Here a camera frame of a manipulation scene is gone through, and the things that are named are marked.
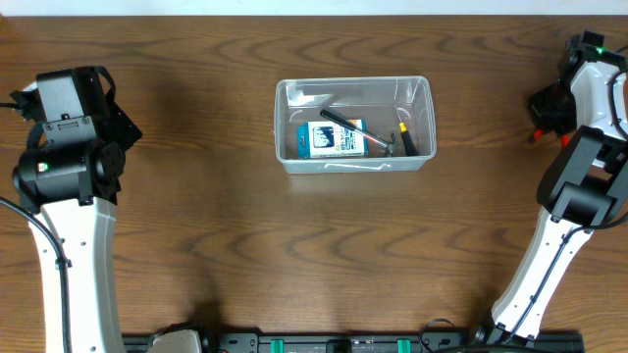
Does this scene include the red-handled pliers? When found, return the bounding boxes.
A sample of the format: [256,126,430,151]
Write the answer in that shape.
[530,128,570,149]

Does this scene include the black yellow screwdriver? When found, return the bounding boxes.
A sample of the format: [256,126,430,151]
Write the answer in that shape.
[395,110,419,157]

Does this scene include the small black-handled hammer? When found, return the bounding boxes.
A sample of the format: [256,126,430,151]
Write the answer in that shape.
[320,109,397,157]

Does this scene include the clear plastic container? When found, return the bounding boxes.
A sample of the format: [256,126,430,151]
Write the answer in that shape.
[274,76,437,174]

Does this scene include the white blue product box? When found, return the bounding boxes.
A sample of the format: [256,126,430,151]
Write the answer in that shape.
[296,121,369,159]

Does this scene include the silver combination wrench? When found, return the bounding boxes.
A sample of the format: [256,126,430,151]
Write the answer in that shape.
[323,163,392,173]

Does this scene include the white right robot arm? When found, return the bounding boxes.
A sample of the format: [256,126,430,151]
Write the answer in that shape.
[475,31,627,346]

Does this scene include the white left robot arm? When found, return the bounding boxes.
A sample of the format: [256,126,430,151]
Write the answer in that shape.
[11,66,142,352]

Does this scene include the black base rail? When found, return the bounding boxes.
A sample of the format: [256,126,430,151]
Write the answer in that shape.
[123,321,586,353]

